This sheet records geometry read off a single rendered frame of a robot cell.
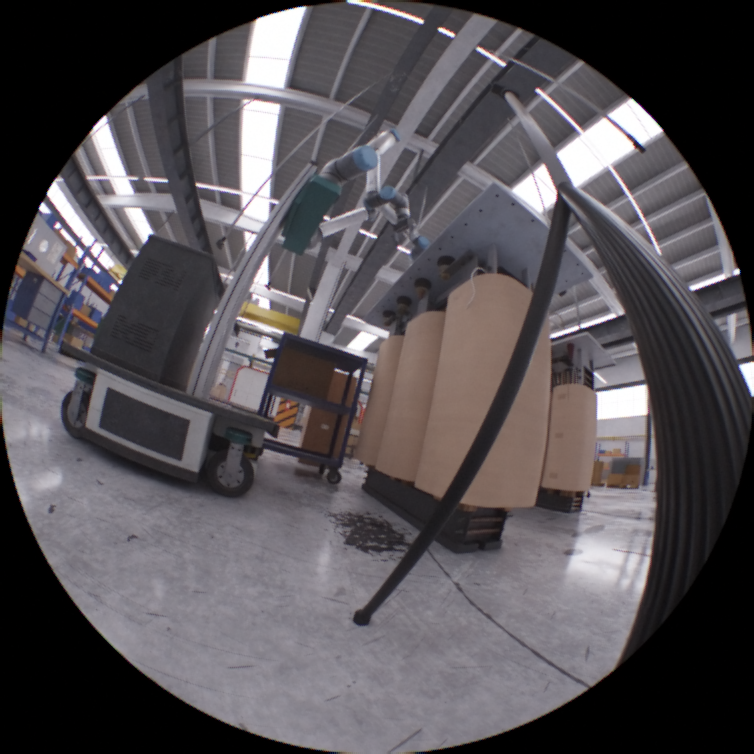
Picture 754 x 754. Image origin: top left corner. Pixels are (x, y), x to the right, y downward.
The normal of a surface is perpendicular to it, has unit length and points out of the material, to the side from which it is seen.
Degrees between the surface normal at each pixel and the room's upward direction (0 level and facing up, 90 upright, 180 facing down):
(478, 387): 90
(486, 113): 180
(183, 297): 90
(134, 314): 90
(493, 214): 180
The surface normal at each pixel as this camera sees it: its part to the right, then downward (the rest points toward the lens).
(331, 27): -0.31, 0.91
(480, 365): -0.59, -0.33
